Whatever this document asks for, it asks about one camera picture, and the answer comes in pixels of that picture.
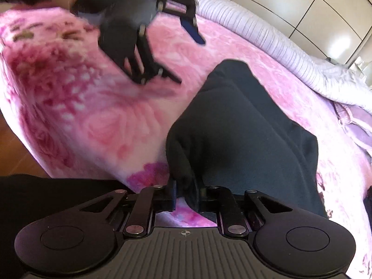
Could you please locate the pale striped quilt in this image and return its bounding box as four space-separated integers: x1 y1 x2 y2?
171 0 372 109

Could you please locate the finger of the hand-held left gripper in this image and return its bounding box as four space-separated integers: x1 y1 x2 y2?
148 0 207 46
124 25 183 86

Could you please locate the person's dark clothing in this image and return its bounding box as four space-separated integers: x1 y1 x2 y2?
0 174 138 279

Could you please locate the pink ruffled pillow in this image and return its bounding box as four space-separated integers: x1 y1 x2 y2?
333 100 372 160

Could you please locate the dark green t-shirt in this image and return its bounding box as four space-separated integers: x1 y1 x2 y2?
166 59 328 222

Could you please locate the pink floral blanket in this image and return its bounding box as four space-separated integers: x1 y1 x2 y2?
0 1 372 276

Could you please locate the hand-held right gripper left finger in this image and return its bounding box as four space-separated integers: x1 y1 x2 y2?
78 180 178 238

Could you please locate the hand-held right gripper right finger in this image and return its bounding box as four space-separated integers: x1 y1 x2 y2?
197 185 293 236

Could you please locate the cream panelled wardrobe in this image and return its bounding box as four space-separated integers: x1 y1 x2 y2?
203 0 372 66

